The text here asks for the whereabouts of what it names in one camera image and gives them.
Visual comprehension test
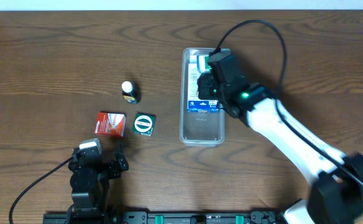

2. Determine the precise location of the small green white box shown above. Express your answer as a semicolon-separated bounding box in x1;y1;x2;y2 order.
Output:
197;54;211;73

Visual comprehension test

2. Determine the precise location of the green Zam-Buk box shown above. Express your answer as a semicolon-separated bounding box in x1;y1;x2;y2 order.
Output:
132;113;156;136

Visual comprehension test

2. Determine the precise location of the blue white medicine box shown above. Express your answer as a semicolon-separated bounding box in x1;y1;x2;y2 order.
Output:
187;63;218;113

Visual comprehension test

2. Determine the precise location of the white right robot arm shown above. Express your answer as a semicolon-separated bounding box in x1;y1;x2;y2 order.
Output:
197;73;363;223

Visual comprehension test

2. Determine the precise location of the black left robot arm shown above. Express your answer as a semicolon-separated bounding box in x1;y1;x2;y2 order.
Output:
65;138;129;223

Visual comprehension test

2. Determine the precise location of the black mounting rail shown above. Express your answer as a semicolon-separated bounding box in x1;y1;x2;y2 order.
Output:
43;210;290;224

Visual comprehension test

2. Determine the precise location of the red Panadol box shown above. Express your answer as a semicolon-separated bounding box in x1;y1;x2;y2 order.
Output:
94;112;126;138

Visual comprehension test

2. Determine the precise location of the dark syrup bottle white cap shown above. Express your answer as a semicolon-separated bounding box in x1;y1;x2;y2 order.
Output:
121;81;141;104

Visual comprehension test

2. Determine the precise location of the clear plastic container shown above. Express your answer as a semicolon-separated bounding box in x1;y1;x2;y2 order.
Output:
180;48;225;147

